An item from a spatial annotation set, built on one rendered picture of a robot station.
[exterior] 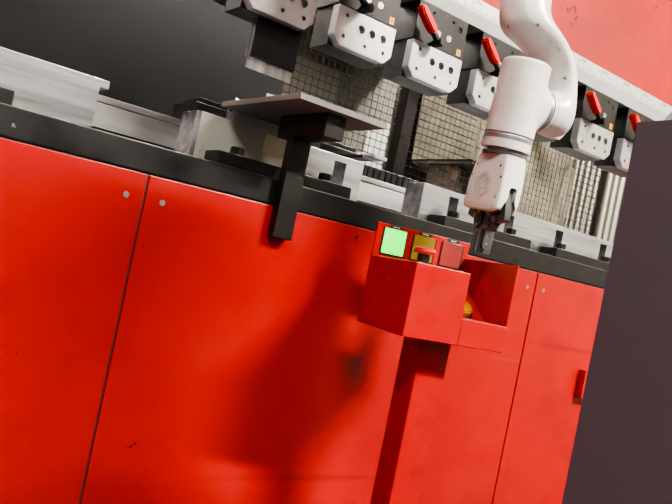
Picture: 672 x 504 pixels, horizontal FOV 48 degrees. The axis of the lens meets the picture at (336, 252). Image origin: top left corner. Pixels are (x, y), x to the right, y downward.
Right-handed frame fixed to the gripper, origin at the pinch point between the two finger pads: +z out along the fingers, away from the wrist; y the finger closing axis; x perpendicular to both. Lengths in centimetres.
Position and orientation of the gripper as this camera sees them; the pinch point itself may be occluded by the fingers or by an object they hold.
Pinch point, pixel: (481, 241)
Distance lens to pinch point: 132.7
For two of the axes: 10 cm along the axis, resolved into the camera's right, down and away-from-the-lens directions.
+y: 4.0, 1.5, -9.0
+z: -2.4, 9.7, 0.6
